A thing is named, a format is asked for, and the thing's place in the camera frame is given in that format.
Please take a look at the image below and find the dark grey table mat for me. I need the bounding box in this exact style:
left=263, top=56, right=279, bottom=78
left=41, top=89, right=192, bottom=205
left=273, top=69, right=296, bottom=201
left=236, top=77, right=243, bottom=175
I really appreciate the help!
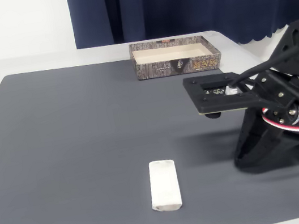
left=0, top=26, right=299, bottom=224

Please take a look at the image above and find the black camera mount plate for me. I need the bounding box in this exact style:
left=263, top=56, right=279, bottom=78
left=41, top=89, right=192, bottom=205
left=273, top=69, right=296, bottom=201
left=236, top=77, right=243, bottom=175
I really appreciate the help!
left=181, top=67, right=263, bottom=123

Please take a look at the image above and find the bark-pattern cardboard box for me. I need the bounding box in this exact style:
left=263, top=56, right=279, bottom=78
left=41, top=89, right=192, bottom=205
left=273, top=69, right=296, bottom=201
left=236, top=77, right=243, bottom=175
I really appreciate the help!
left=128, top=29, right=224, bottom=83

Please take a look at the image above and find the red white servo wire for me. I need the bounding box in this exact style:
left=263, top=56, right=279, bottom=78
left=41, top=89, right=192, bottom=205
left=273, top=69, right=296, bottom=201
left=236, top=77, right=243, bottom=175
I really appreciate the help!
left=260, top=101, right=299, bottom=143

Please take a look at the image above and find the navy blue curtain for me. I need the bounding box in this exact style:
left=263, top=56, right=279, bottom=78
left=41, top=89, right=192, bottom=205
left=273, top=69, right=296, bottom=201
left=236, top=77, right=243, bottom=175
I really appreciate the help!
left=67, top=0, right=299, bottom=72

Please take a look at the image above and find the white rectangular block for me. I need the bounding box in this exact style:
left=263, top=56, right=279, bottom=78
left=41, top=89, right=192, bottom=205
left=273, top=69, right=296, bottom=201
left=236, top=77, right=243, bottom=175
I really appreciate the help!
left=144, top=157, right=185, bottom=215

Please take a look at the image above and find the black camera cable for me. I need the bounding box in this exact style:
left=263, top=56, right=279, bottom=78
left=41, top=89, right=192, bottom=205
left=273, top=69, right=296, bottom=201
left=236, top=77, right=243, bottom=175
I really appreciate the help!
left=222, top=43, right=299, bottom=94

